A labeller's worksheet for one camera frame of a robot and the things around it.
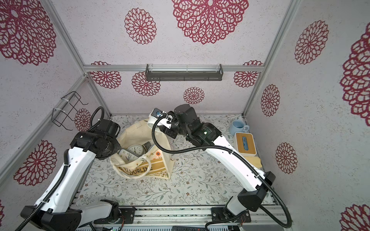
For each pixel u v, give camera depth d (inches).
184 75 35.4
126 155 32.7
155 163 30.0
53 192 15.2
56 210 14.6
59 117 28.7
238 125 42.5
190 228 27.1
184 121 18.6
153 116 20.5
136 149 36.1
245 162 16.1
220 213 29.1
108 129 21.6
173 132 22.3
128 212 29.5
